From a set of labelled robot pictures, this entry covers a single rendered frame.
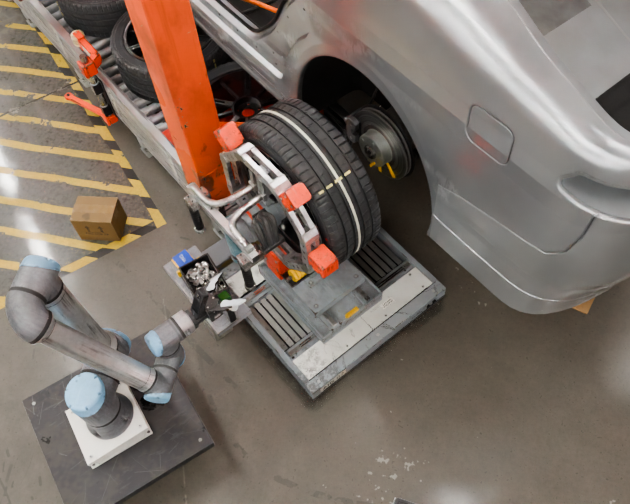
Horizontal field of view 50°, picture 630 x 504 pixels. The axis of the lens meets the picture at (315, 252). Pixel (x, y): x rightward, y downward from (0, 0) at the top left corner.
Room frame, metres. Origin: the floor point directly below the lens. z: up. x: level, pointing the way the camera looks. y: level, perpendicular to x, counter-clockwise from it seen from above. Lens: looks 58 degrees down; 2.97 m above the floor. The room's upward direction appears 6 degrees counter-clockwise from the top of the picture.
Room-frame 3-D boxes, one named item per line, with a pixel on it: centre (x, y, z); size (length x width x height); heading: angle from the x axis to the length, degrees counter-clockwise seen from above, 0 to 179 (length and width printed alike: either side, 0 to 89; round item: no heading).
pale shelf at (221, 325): (1.45, 0.48, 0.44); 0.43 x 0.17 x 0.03; 34
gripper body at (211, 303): (1.16, 0.42, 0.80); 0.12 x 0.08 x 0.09; 124
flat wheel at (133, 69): (3.06, 0.67, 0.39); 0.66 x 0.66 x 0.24
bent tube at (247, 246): (1.39, 0.20, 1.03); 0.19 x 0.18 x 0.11; 124
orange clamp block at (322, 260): (1.28, -0.03, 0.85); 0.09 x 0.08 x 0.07; 34
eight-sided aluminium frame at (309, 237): (1.54, 0.16, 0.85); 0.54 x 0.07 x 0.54; 34
